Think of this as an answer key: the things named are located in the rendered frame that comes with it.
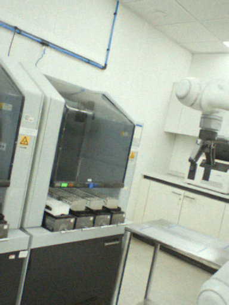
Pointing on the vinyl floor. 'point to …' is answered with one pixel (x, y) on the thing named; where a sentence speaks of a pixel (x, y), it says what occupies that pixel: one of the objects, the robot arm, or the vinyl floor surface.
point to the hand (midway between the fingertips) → (198, 177)
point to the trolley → (176, 241)
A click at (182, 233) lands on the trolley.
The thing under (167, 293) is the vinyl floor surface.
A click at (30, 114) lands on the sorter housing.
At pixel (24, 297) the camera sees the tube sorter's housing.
